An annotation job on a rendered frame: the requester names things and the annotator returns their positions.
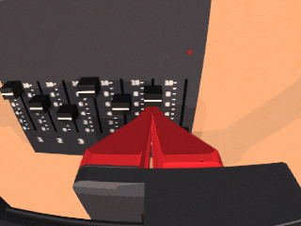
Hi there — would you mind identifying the black lighting desk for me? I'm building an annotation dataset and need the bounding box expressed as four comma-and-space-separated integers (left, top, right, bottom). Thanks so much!
0, 0, 212, 155

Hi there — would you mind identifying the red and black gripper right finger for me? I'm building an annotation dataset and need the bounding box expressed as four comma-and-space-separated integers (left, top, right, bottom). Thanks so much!
151, 106, 224, 169

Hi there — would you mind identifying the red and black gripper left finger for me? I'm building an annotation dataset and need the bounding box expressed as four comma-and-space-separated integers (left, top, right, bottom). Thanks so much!
79, 106, 151, 169

